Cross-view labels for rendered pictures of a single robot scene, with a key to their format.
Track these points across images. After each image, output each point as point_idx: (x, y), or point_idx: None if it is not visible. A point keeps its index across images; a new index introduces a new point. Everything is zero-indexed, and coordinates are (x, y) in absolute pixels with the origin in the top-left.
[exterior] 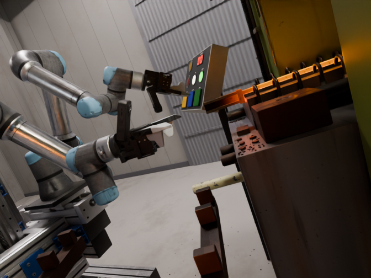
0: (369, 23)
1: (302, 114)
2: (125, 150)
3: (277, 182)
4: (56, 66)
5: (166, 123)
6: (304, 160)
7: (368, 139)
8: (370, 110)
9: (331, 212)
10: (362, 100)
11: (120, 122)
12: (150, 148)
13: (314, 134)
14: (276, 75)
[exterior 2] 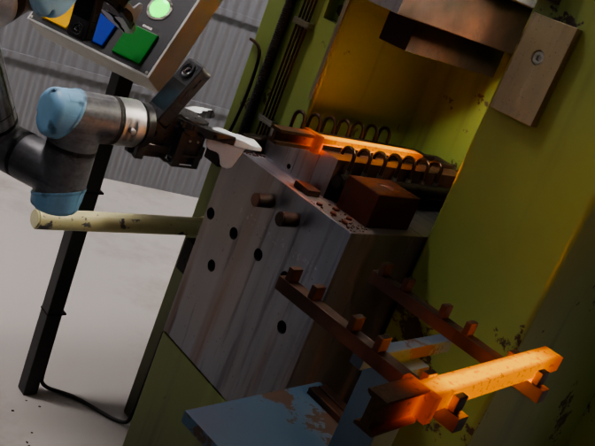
0: (492, 188)
1: (399, 212)
2: (151, 141)
3: (358, 268)
4: None
5: (256, 142)
6: (383, 255)
7: (431, 256)
8: (451, 236)
9: (368, 307)
10: (449, 226)
11: (183, 98)
12: (198, 157)
13: (401, 235)
14: (295, 105)
